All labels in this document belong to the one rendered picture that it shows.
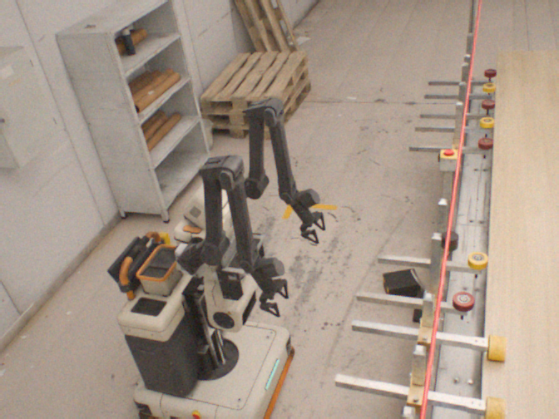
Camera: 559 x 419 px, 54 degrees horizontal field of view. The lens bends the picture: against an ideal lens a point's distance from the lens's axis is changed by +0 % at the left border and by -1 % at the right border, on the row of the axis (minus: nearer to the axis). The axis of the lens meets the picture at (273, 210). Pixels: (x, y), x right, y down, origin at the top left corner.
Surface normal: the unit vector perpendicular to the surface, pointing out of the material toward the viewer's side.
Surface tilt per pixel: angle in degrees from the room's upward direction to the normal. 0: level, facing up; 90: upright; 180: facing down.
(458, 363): 0
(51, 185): 90
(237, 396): 0
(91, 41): 90
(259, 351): 0
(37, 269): 90
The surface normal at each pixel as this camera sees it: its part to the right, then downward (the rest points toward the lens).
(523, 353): -0.14, -0.81
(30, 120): 0.93, 0.08
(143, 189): -0.33, 0.58
